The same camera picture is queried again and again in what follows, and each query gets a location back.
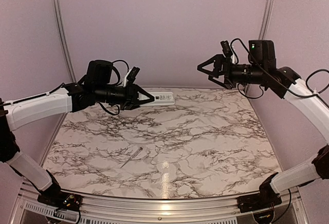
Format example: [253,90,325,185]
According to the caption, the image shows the black left camera cable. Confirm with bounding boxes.
[102,59,131,116]

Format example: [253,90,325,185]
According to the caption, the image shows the small clear-handled screwdriver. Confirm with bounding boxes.
[120,147,143,168]

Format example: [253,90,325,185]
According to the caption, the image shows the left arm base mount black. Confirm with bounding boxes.
[38,192,82,212]

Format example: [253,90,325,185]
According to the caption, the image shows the right aluminium corner post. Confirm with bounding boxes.
[259,0,275,40]

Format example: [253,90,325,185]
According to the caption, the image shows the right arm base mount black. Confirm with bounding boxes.
[237,192,282,213]

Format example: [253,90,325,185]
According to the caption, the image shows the black camera cable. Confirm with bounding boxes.
[230,38,265,99]
[102,59,131,116]

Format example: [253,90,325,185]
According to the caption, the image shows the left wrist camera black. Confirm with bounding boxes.
[126,66,140,83]

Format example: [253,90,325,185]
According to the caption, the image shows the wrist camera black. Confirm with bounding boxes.
[126,66,140,83]
[221,41,233,58]

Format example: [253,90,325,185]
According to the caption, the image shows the black right camera cable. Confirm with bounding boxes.
[230,38,265,99]

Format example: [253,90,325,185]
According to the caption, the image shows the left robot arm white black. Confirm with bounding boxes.
[1,59,155,206]

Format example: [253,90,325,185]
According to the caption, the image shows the aluminium corner post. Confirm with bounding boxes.
[259,0,275,40]
[52,0,77,82]

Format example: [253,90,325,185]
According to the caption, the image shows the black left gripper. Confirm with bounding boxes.
[94,80,155,110]

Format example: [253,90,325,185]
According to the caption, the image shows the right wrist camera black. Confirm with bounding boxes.
[221,41,233,58]

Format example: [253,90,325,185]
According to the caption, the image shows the left aluminium corner post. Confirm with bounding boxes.
[52,0,77,82]

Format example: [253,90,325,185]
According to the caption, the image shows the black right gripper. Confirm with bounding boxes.
[198,53,266,89]

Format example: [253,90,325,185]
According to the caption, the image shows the white remote control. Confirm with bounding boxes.
[140,91,175,107]

